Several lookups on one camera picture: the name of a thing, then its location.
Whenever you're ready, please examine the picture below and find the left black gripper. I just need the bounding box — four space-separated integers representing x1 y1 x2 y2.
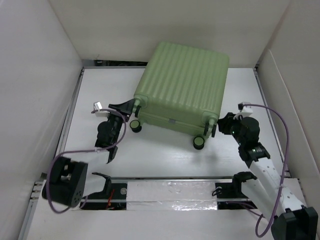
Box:
105 99 134 144

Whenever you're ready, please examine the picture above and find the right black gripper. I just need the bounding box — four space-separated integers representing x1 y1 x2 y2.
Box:
215 112 244 146

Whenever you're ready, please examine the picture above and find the green hard-shell suitcase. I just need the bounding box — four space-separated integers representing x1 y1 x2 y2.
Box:
130 41 230 150

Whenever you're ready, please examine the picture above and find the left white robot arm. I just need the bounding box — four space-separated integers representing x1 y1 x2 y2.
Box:
42 99 135 214

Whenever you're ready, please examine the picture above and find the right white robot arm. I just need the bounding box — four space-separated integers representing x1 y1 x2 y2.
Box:
217 112 319 240

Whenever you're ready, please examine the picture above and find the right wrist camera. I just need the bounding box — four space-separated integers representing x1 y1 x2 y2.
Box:
234 102 253 120

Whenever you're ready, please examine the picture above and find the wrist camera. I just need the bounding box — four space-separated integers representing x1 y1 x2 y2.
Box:
91 101 110 118
234 102 253 120

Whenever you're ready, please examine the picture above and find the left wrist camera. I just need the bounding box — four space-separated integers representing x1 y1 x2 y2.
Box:
91 101 110 118

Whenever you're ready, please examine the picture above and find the metal base rail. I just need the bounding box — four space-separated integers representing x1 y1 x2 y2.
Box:
29 174 268 211

